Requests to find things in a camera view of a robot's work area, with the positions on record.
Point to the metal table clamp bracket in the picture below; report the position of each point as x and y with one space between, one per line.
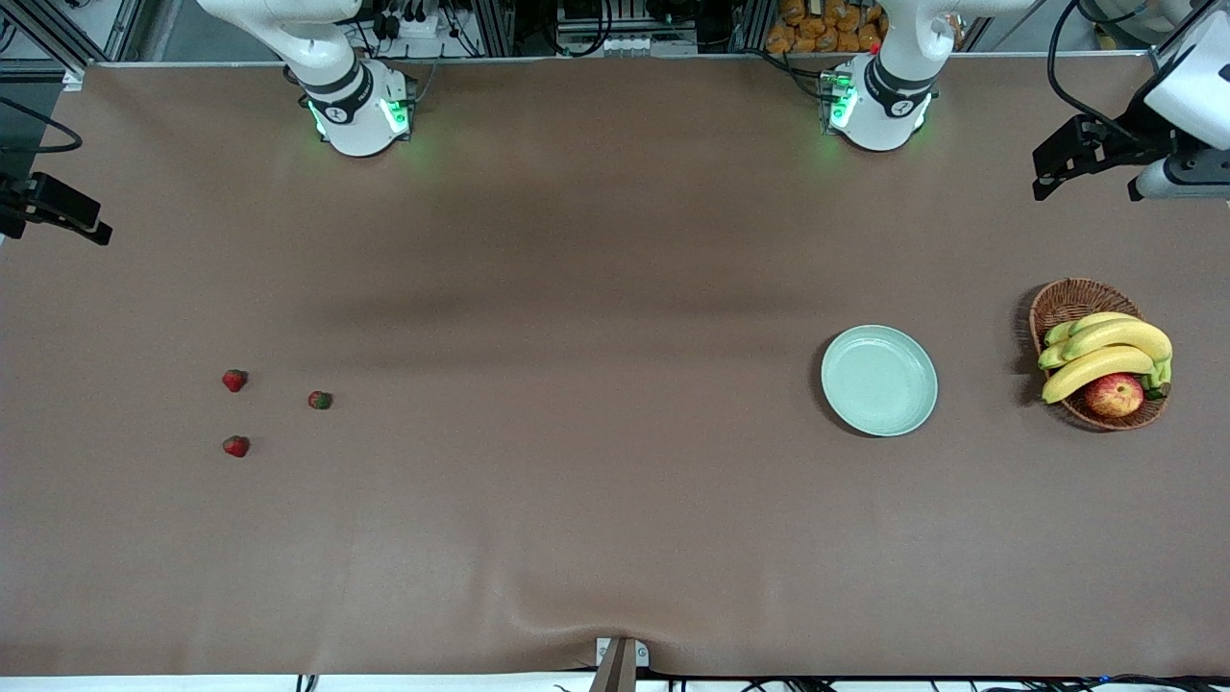
617 668

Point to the white power strip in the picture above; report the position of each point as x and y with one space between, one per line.
413 27

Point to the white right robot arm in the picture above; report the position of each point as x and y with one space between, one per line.
356 125

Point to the yellow banana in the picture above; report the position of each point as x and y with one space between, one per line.
1124 336
1091 322
1095 368

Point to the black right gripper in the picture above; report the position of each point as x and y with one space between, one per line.
13 206

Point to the aluminium frame post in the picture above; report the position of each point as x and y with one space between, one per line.
495 24
751 24

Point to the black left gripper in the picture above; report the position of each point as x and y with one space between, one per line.
1137 135

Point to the aluminium frame profile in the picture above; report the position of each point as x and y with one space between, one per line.
48 34
1192 21

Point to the red yellow apple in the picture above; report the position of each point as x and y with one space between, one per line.
1115 396

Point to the pale green round plate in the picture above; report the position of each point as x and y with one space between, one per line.
879 381

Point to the brown wicker basket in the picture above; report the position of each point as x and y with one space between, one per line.
1071 300

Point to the brown table mat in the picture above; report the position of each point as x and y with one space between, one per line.
577 288

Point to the bag of orange bread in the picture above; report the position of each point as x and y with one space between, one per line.
826 29

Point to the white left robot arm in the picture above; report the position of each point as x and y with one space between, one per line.
894 106

